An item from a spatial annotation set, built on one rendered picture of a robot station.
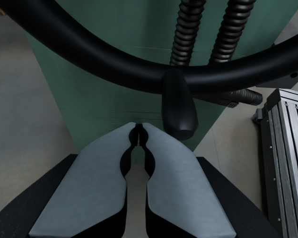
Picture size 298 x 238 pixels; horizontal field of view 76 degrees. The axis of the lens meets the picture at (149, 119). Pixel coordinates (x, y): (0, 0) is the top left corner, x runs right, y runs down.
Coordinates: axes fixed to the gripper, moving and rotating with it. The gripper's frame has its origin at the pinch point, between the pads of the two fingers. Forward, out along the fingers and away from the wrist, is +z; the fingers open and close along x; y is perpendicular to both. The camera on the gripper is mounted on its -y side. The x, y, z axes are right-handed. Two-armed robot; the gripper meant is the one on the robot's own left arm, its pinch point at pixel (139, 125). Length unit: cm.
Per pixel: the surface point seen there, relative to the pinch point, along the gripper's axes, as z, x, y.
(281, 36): 28.3, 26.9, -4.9
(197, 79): 5.2, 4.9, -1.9
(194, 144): 46, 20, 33
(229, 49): 11.0, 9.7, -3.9
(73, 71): 28.1, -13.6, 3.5
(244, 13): 9.3, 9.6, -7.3
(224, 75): 5.1, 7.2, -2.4
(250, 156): 62, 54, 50
